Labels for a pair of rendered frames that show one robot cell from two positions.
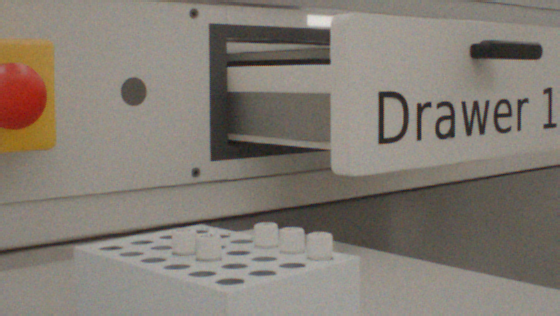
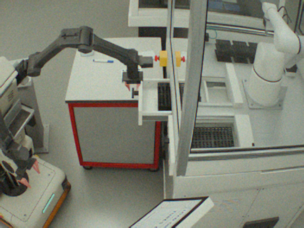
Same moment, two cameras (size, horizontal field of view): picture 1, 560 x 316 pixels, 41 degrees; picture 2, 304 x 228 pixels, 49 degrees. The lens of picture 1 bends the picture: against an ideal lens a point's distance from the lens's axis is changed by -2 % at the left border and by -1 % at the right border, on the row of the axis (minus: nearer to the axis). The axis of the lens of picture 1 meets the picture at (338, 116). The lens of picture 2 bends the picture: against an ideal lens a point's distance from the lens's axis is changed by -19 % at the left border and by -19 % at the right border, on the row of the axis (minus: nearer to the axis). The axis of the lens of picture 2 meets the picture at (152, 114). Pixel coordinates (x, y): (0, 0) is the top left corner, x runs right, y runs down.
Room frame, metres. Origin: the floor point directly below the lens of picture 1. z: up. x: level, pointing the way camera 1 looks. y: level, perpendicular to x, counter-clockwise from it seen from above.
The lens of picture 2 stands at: (1.65, -1.21, 2.35)
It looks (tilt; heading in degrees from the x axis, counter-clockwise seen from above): 47 degrees down; 131
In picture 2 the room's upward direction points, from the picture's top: 2 degrees clockwise
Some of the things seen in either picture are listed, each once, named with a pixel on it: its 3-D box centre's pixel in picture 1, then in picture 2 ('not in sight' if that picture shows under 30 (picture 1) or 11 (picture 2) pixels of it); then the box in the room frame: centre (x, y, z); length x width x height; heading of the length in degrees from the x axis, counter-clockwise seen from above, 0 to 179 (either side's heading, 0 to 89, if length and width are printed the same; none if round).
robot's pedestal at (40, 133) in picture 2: not in sight; (25, 107); (-0.33, -0.42, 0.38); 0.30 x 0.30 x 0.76; 49
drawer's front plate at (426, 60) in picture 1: (470, 91); (140, 97); (0.61, -0.11, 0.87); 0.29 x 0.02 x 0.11; 133
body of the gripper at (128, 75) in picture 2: not in sight; (132, 72); (0.60, -0.16, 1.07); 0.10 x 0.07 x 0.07; 44
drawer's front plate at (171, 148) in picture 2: not in sight; (170, 145); (0.93, -0.24, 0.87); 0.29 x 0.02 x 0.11; 133
